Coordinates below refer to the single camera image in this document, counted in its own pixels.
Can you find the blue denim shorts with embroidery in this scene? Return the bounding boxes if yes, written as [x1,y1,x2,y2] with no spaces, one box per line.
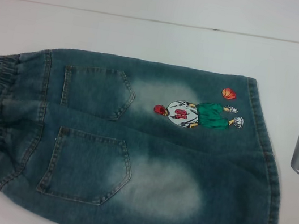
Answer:
[0,33,299,224]

